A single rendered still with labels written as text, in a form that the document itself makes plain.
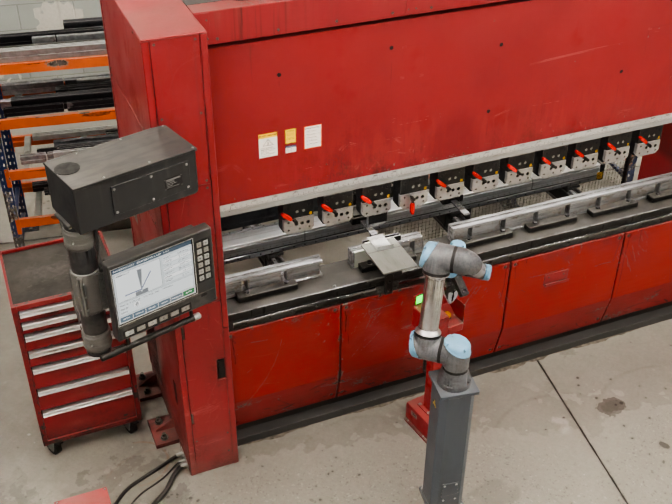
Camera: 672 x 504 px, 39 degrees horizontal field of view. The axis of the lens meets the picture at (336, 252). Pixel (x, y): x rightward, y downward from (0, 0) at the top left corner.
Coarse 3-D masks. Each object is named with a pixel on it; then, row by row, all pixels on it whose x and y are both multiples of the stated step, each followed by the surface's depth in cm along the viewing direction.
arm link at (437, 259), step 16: (432, 256) 391; (448, 256) 389; (432, 272) 393; (448, 272) 394; (432, 288) 397; (432, 304) 399; (432, 320) 402; (416, 336) 406; (432, 336) 403; (416, 352) 407; (432, 352) 405
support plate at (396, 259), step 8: (392, 240) 468; (368, 248) 462; (392, 248) 462; (400, 248) 462; (376, 256) 456; (384, 256) 456; (392, 256) 457; (400, 256) 457; (408, 256) 457; (376, 264) 451; (384, 264) 451; (392, 264) 451; (400, 264) 451; (408, 264) 451; (416, 264) 451; (384, 272) 446; (392, 272) 447
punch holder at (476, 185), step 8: (496, 160) 467; (472, 168) 465; (480, 168) 465; (488, 168) 467; (496, 168) 470; (472, 176) 467; (488, 176) 470; (496, 176) 472; (464, 184) 477; (472, 184) 469; (480, 184) 471; (488, 184) 473; (496, 184) 475
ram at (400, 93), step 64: (512, 0) 424; (576, 0) 434; (640, 0) 449; (256, 64) 388; (320, 64) 399; (384, 64) 412; (448, 64) 425; (512, 64) 439; (576, 64) 454; (640, 64) 470; (256, 128) 404; (384, 128) 430; (448, 128) 444; (512, 128) 460; (576, 128) 477; (640, 128) 494; (256, 192) 421; (320, 192) 435
